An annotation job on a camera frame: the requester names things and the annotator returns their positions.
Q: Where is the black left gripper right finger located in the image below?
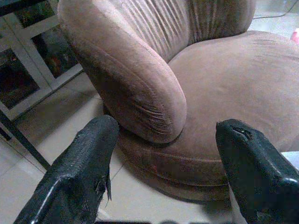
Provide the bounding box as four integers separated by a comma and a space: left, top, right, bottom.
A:
215, 118, 299, 224

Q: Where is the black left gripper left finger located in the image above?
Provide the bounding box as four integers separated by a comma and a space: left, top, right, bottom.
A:
13, 114, 120, 224

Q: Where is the white glass-door cabinet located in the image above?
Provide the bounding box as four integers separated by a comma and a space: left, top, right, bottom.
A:
0, 0, 85, 121

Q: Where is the pink flat object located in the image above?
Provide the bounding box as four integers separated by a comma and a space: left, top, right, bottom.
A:
290, 28, 299, 44

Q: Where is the grey table with black legs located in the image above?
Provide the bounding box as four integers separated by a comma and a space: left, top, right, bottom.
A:
0, 0, 52, 175

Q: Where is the thin black floor cable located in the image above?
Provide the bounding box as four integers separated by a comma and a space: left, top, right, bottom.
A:
253, 0, 296, 19

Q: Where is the brown velvet armchair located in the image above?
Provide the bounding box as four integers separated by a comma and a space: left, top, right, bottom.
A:
57, 0, 299, 222

